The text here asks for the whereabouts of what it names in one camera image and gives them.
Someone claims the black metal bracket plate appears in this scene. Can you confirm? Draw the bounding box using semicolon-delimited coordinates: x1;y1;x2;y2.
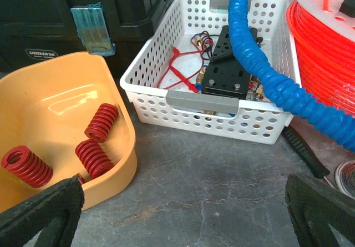
201;25;250;99

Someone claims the orange plastic bin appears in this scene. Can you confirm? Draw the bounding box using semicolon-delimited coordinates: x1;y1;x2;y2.
1;52;137;209

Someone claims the black handled screwdriver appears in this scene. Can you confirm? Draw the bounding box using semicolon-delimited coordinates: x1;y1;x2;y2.
282;125;330;179

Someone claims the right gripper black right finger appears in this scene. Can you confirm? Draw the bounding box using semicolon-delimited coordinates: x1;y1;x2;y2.
285;174;354;246

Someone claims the white perforated basket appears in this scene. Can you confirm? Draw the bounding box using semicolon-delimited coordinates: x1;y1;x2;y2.
120;0;293;144

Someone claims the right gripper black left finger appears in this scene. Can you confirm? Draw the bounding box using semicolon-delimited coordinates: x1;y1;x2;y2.
1;174;84;246

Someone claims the blue corrugated hose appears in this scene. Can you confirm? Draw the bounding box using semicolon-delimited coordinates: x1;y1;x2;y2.
228;0;355;150

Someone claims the white tape roll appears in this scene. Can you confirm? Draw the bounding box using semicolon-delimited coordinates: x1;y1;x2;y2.
334;160;354;199

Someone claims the orange filament spool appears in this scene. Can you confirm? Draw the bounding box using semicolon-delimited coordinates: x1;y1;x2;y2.
286;0;354;114

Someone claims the black toolbox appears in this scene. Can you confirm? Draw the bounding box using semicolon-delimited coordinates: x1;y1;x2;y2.
1;0;173;77

